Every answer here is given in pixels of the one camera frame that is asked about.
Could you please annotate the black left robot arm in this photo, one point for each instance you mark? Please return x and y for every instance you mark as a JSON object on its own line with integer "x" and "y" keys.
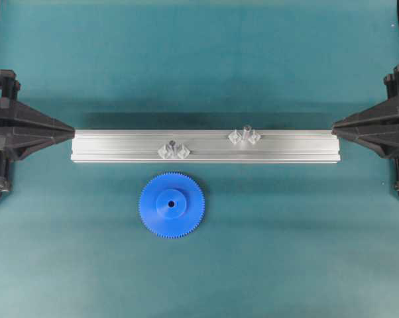
{"x": 23, "y": 130}

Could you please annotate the clear shaft bracket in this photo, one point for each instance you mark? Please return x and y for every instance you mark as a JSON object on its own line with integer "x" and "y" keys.
{"x": 251, "y": 137}
{"x": 182, "y": 152}

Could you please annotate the left clear shaft bracket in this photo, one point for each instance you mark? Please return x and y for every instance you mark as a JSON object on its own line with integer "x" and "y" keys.
{"x": 182, "y": 152}

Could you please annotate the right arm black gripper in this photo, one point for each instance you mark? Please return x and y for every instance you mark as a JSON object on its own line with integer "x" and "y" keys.
{"x": 384, "y": 142}

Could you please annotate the right clear shaft bracket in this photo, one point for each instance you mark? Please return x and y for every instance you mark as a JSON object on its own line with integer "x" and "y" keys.
{"x": 251, "y": 137}

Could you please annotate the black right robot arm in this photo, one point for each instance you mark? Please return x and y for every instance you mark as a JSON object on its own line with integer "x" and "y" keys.
{"x": 377, "y": 128}

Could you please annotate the large blue plastic gear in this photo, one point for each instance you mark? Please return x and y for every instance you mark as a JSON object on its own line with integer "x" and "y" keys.
{"x": 171, "y": 205}

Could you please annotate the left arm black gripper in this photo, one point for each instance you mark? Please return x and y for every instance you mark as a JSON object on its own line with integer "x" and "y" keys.
{"x": 20, "y": 143}

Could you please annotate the aluminium extrusion rail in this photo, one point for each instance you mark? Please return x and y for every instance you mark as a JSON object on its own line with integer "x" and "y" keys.
{"x": 206, "y": 146}

